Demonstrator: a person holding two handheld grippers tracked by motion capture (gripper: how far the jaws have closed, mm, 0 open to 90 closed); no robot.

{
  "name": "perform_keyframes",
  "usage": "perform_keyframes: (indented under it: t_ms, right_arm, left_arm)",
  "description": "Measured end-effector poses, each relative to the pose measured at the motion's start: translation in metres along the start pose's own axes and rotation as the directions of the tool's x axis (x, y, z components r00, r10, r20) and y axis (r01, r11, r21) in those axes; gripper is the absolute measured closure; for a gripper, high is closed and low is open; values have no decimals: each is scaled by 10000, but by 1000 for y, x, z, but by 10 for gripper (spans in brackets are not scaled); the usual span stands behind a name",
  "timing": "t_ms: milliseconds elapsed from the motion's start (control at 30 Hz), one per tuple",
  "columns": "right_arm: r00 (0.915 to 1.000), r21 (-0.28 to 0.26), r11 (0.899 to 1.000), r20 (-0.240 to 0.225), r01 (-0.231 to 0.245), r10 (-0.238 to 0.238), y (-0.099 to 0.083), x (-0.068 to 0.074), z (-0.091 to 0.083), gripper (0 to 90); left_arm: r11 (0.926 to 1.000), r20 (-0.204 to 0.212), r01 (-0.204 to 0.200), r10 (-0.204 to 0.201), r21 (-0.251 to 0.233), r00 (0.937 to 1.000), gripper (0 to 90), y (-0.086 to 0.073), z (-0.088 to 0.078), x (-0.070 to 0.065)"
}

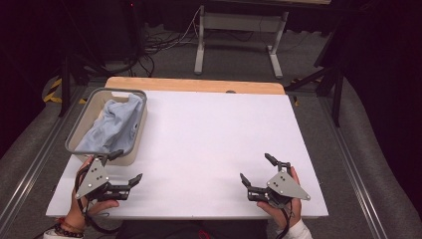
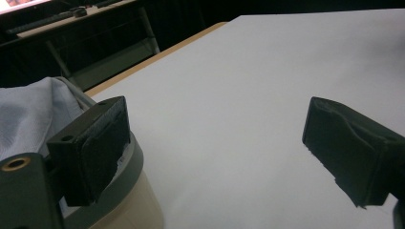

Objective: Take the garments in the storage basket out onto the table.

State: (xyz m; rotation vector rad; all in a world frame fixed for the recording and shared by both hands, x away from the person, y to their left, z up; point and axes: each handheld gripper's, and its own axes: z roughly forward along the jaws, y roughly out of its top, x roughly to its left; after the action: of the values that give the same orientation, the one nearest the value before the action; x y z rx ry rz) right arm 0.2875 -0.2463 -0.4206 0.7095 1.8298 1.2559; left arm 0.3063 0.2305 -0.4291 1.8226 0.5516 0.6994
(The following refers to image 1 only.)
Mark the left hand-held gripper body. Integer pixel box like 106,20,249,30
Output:
74,155,131,203

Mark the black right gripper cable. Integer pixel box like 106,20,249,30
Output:
275,198,296,239

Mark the person's dark lap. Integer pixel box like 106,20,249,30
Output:
115,218,269,239

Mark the beige basket with grey rim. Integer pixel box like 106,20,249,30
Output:
65,87,148,167

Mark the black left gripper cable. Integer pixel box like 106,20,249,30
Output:
74,164,123,235

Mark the black metal stand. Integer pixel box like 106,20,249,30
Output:
58,0,147,118
285,16,346,127

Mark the person's left hand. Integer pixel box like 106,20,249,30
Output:
64,156,120,230

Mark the red string bracelet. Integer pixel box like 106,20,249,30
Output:
55,216,85,233

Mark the yellow black hazard tape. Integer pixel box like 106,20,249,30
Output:
290,78,323,108
43,78,88,105

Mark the light blue tank top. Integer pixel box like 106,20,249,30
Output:
74,93,144,155

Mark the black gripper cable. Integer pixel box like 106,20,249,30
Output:
74,164,123,235
275,198,296,239

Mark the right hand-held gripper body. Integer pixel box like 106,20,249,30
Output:
247,161,312,210

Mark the person's right hand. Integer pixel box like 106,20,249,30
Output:
257,165,303,231

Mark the bundle of floor cables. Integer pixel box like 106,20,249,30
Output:
132,6,204,78

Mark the white metal desk frame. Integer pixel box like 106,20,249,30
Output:
193,4,290,80

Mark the black bead bracelet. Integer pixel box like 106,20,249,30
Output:
53,222,85,239

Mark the aluminium floor rail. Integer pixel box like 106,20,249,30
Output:
0,86,92,230
317,96,389,239

